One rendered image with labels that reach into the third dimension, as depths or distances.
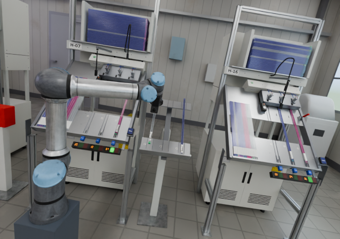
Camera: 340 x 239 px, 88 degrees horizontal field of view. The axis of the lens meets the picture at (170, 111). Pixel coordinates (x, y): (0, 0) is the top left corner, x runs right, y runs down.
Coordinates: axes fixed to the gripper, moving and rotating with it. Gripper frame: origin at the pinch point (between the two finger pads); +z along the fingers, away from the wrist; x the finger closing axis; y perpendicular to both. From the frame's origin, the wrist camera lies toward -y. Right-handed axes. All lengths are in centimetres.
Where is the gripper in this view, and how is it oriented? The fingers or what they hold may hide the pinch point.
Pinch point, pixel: (155, 106)
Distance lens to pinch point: 124.7
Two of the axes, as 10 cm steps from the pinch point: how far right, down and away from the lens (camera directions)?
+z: -1.0, 3.6, 9.3
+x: -9.9, -1.5, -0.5
